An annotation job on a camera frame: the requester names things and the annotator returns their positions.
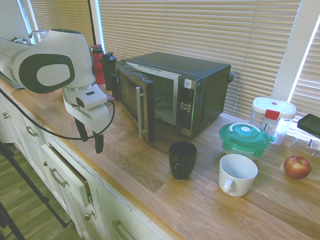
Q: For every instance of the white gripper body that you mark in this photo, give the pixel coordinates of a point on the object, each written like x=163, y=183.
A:
x=96, y=118

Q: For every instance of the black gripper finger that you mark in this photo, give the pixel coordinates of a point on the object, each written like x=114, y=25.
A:
x=99, y=143
x=82, y=130

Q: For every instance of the white sticker on microwave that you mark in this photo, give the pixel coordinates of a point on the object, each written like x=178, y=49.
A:
x=187, y=83

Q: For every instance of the black steel microwave body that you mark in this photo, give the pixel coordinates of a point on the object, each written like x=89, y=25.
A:
x=200, y=82

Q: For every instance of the white cabinet drawer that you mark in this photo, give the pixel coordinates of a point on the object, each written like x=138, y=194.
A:
x=65, y=175

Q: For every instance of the tall black shaker bottle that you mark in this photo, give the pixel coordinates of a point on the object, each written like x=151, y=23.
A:
x=108, y=72

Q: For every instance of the round metal cabinet knob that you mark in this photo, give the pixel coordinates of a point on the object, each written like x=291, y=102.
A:
x=6, y=115
x=89, y=215
x=45, y=164

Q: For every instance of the red water bottle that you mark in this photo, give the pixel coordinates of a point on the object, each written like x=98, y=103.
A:
x=98, y=67

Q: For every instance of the white kitchen cabinet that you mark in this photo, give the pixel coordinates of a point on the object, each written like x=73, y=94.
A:
x=30, y=155

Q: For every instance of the black ceramic mug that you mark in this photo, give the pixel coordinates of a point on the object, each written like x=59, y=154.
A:
x=182, y=160

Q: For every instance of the chrome kitchen faucet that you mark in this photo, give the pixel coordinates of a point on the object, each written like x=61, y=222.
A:
x=37, y=33

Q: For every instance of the narrow beige window blind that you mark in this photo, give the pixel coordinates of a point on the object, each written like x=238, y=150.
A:
x=62, y=17

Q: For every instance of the wide beige window blind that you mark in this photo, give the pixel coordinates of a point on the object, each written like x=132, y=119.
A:
x=200, y=30

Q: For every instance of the white ceramic mug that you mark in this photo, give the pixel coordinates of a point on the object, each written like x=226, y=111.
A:
x=237, y=175

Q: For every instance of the round green-lidded food container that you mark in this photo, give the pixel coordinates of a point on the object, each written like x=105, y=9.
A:
x=243, y=138

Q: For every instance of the clear container white red-clip lid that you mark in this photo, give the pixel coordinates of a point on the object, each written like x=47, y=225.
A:
x=275, y=117

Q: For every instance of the red apple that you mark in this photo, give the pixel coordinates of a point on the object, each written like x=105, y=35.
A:
x=297, y=167

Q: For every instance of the clear plastic bag with label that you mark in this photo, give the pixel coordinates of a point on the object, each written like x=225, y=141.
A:
x=307, y=146

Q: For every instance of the flat black device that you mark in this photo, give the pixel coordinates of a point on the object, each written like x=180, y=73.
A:
x=310, y=125

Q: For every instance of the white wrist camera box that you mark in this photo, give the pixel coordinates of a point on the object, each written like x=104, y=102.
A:
x=91, y=98

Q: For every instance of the black camera tripod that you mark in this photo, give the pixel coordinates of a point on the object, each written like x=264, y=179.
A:
x=22, y=180

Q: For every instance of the beige blind beside white frame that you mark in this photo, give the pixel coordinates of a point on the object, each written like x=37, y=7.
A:
x=310, y=82

